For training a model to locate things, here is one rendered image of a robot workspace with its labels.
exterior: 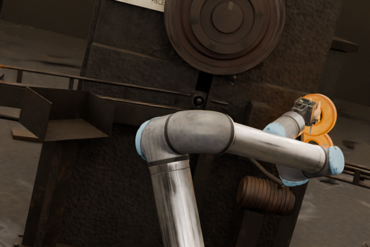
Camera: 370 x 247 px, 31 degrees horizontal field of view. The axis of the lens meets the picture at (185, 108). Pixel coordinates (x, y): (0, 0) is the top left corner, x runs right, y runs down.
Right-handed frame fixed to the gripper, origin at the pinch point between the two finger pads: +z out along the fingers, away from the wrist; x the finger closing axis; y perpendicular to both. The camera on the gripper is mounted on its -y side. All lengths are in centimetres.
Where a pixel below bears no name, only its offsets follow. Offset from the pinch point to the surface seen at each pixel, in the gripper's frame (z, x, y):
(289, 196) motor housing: -4.6, 2.2, -36.8
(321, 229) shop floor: 100, 19, -119
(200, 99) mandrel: 0, 50, -13
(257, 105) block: 4.8, 26.2, -9.1
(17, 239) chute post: -59, 95, -73
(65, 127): -57, 72, -12
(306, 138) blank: 4.3, 3.1, -14.9
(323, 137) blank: 4.9, -3.1, -12.5
